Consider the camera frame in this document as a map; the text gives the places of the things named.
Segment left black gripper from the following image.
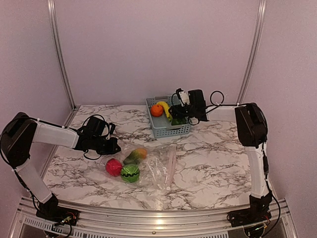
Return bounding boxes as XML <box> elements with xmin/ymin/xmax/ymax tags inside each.
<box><xmin>91</xmin><ymin>135</ymin><xmax>121</xmax><ymax>155</ymax></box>

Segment red fake fruit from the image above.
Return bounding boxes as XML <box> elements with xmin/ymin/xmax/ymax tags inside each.
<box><xmin>105</xmin><ymin>158</ymin><xmax>123</xmax><ymax>177</ymax></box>

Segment yellow fake bananas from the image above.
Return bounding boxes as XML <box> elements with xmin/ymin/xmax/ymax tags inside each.
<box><xmin>157</xmin><ymin>101</ymin><xmax>172</xmax><ymax>122</ymax></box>

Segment small orange green fake fruit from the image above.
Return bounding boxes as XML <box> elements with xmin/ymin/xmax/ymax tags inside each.
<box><xmin>123</xmin><ymin>148</ymin><xmax>147</xmax><ymax>165</ymax></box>

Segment clear zip top bag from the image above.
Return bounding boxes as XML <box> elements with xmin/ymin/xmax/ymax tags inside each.
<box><xmin>99</xmin><ymin>143</ymin><xmax>176</xmax><ymax>190</ymax></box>

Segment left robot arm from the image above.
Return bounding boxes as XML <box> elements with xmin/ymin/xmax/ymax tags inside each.
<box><xmin>0</xmin><ymin>112</ymin><xmax>121</xmax><ymax>221</ymax></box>

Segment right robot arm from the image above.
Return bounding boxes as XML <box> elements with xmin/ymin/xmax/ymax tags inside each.
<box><xmin>168</xmin><ymin>88</ymin><xmax>273</xmax><ymax>222</ymax></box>

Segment light blue plastic basket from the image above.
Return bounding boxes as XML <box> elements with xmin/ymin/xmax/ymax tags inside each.
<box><xmin>146</xmin><ymin>96</ymin><xmax>191</xmax><ymax>138</ymax></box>

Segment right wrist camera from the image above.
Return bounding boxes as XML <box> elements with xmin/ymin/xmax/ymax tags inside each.
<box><xmin>176</xmin><ymin>88</ymin><xmax>190</xmax><ymax>106</ymax></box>

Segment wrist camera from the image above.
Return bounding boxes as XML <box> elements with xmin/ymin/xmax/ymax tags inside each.
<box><xmin>108</xmin><ymin>123</ymin><xmax>116</xmax><ymax>135</ymax></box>
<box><xmin>176</xmin><ymin>88</ymin><xmax>190</xmax><ymax>106</ymax></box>

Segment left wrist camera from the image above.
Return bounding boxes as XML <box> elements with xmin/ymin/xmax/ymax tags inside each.
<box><xmin>108</xmin><ymin>123</ymin><xmax>116</xmax><ymax>135</ymax></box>

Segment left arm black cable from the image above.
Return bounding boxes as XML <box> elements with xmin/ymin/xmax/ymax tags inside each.
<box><xmin>80</xmin><ymin>114</ymin><xmax>112</xmax><ymax>161</ymax></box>

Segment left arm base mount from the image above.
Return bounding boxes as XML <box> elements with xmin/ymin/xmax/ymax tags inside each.
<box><xmin>36</xmin><ymin>202</ymin><xmax>79</xmax><ymax>226</ymax></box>

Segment aluminium front rail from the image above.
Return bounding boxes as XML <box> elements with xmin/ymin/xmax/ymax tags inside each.
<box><xmin>7</xmin><ymin>197</ymin><xmax>299</xmax><ymax>238</ymax></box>

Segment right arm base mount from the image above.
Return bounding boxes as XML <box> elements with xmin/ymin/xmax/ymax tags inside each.
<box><xmin>226</xmin><ymin>196</ymin><xmax>271</xmax><ymax>227</ymax></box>

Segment right aluminium corner post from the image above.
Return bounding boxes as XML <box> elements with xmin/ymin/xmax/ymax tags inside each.
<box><xmin>236</xmin><ymin>0</ymin><xmax>267</xmax><ymax>104</ymax></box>

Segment aluminium corner post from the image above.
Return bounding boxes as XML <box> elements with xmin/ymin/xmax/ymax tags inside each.
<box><xmin>47</xmin><ymin>0</ymin><xmax>76</xmax><ymax>110</ymax></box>
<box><xmin>236</xmin><ymin>0</ymin><xmax>267</xmax><ymax>104</ymax></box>

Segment left aluminium corner post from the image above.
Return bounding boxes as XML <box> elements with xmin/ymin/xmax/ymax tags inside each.
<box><xmin>47</xmin><ymin>0</ymin><xmax>76</xmax><ymax>110</ymax></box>

